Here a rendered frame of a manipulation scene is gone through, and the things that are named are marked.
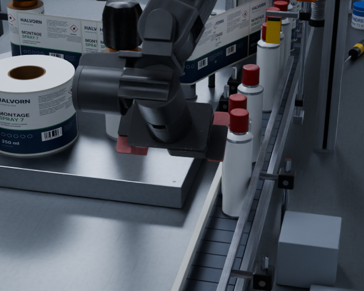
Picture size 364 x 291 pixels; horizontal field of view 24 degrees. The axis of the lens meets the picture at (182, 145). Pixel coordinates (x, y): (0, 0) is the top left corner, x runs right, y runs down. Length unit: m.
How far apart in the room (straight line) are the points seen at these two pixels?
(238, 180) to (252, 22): 0.70
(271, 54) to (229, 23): 0.20
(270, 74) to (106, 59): 0.94
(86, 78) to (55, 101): 0.75
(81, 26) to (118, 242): 0.62
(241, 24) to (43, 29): 0.48
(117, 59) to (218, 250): 0.56
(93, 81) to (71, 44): 1.03
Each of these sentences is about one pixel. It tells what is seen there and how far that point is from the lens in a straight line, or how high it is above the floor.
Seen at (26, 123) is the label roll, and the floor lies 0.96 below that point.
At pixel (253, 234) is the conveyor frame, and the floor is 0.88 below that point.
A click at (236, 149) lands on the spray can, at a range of 1.47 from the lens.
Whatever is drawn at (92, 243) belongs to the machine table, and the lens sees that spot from 1.57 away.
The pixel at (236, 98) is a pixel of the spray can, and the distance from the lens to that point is 1.51.
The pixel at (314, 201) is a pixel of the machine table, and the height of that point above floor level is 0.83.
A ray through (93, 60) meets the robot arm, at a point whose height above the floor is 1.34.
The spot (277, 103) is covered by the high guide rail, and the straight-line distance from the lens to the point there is 1.79.
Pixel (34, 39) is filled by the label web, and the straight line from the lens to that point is 2.06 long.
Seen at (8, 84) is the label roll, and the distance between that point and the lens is 1.75.
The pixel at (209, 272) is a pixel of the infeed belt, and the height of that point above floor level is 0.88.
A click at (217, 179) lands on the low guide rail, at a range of 1.59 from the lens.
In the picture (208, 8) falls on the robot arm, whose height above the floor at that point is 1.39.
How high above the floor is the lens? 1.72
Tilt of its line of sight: 28 degrees down
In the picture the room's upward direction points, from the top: straight up
